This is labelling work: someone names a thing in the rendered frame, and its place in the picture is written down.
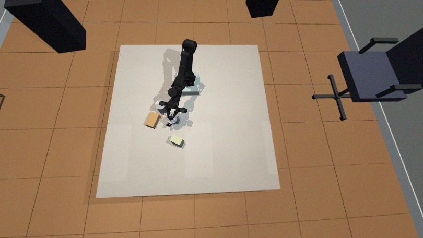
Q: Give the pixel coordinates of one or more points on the tan rectangular block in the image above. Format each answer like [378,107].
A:
[152,120]

